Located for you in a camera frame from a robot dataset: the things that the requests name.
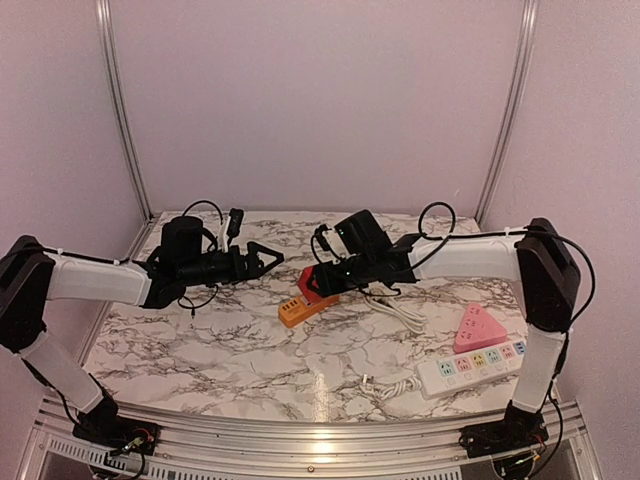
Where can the red cube socket adapter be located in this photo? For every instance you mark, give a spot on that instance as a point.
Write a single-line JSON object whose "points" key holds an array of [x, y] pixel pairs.
{"points": [[308, 287]]}

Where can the aluminium front rail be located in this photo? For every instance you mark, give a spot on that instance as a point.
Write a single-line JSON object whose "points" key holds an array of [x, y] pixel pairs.
{"points": [[194, 446]]}

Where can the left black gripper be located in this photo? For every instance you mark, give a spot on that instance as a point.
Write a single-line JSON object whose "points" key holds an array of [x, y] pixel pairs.
{"points": [[238, 274]]}

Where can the aluminium frame post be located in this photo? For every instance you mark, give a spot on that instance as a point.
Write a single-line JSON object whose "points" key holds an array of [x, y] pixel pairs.
{"points": [[115, 86], [515, 94]]}

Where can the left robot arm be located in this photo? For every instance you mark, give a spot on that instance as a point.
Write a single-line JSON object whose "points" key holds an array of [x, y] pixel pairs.
{"points": [[32, 275]]}

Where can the white multicolour power strip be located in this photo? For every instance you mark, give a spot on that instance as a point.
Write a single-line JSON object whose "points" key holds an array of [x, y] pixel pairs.
{"points": [[450, 375]]}

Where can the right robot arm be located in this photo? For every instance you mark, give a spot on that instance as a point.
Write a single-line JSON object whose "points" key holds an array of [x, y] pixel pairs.
{"points": [[534, 260]]}

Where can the right aluminium frame post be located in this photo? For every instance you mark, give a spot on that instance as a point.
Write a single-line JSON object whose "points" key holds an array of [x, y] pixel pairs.
{"points": [[515, 94]]}

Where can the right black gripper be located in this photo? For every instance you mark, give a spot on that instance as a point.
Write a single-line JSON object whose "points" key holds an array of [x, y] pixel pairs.
{"points": [[329, 285]]}

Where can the orange power strip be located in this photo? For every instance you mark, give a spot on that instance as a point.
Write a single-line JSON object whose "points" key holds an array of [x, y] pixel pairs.
{"points": [[300, 309]]}

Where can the black power adapter with cable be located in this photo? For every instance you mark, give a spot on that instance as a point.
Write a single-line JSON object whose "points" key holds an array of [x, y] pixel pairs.
{"points": [[191, 306]]}

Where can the left aluminium frame post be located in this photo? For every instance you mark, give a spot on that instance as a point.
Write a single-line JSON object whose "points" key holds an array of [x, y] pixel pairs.
{"points": [[115, 86]]}

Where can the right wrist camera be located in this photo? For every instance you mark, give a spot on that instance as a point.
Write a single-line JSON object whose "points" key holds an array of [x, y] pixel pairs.
{"points": [[330, 241]]}

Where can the pink triangular power strip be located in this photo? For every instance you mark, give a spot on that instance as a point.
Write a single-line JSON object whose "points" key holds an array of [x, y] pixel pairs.
{"points": [[478, 329]]}

